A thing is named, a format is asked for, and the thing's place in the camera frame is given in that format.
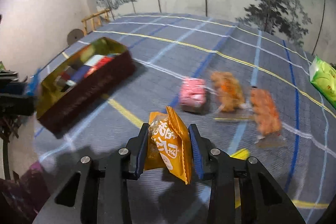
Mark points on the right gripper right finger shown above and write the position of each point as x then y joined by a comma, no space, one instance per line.
200,150

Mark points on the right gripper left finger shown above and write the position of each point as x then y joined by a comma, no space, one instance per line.
137,147

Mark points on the pink snack packet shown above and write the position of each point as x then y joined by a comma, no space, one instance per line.
192,95

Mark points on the brown clear snack packet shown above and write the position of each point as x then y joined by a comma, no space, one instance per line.
229,91

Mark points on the orange twist snack packet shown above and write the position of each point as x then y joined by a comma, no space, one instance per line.
265,112

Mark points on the yellow clear snack packet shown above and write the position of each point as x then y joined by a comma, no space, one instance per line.
241,154

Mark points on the red gold tin box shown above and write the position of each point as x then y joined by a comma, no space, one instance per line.
81,79

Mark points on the plaid blue grey tablecloth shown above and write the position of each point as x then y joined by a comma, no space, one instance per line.
166,48

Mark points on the round grey stone disc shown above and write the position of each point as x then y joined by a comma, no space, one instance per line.
74,35

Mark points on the green tissue pack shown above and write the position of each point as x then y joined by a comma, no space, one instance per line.
322,77

